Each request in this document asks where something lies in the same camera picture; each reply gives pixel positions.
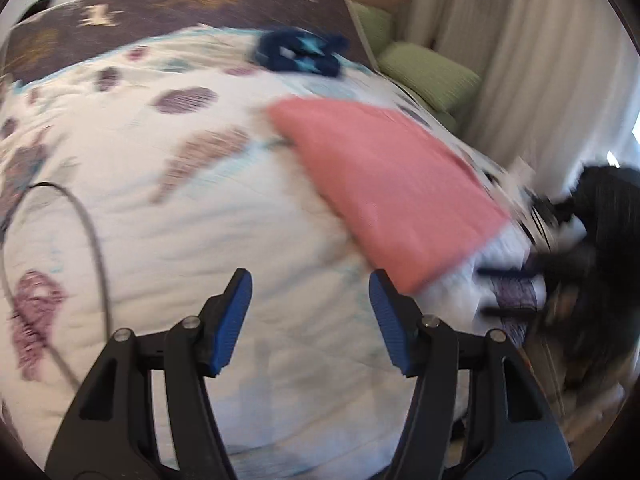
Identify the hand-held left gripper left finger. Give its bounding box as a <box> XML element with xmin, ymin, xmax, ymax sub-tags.
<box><xmin>47</xmin><ymin>268</ymin><xmax>254</xmax><ymax>480</ymax></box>

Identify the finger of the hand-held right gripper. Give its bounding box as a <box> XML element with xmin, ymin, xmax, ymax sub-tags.
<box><xmin>476</xmin><ymin>264</ymin><xmax>548</xmax><ymax>282</ymax></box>
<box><xmin>479</xmin><ymin>306</ymin><xmax>543</xmax><ymax>320</ymax></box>

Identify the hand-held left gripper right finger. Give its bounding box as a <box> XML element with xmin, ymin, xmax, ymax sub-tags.
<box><xmin>369</xmin><ymin>269</ymin><xmax>573</xmax><ymax>480</ymax></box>

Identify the pink knit shirt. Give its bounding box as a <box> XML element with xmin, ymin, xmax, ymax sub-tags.
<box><xmin>267</xmin><ymin>96</ymin><xmax>514</xmax><ymax>297</ymax></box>

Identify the white shell print quilt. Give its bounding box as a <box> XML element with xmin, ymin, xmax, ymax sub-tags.
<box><xmin>0</xmin><ymin>26</ymin><xmax>590</xmax><ymax>480</ymax></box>

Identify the beige curtain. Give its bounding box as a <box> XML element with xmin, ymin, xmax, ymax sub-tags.
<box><xmin>390</xmin><ymin>0</ymin><xmax>640</xmax><ymax>201</ymax></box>

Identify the large green pillow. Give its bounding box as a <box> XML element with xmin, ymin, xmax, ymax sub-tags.
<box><xmin>376</xmin><ymin>41</ymin><xmax>482</xmax><ymax>114</ymax></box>

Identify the navy star print garment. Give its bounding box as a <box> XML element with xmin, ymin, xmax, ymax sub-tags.
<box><xmin>251</xmin><ymin>27</ymin><xmax>349</xmax><ymax>82</ymax></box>

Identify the small green pillow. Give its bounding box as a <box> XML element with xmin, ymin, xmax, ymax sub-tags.
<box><xmin>351</xmin><ymin>1</ymin><xmax>394</xmax><ymax>57</ymax></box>

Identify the dark purple bird print blanket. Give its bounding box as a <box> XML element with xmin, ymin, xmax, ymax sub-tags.
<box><xmin>9</xmin><ymin>0</ymin><xmax>375</xmax><ymax>87</ymax></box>

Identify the black cable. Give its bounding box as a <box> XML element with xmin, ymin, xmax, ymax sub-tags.
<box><xmin>0</xmin><ymin>181</ymin><xmax>112</xmax><ymax>392</ymax></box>

